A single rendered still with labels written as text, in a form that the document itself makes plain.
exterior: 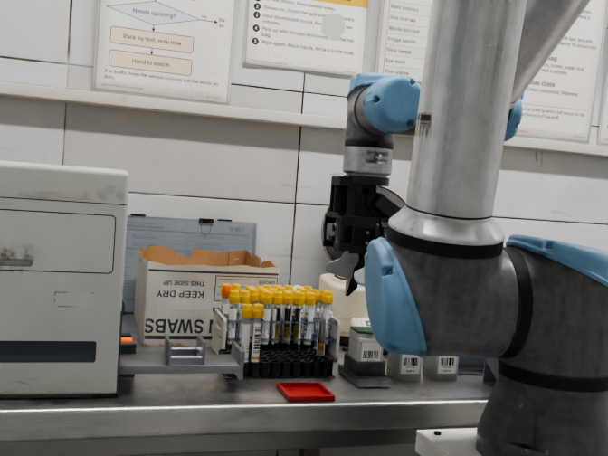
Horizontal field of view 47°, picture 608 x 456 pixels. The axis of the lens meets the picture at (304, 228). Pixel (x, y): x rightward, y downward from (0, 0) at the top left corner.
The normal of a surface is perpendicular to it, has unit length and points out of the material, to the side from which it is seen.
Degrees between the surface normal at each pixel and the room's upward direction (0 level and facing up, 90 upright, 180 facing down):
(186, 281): 97
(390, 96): 90
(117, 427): 90
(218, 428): 90
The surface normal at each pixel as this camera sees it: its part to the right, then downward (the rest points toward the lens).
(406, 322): 0.07, 0.31
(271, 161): 0.29, 0.07
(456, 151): -0.27, 0.20
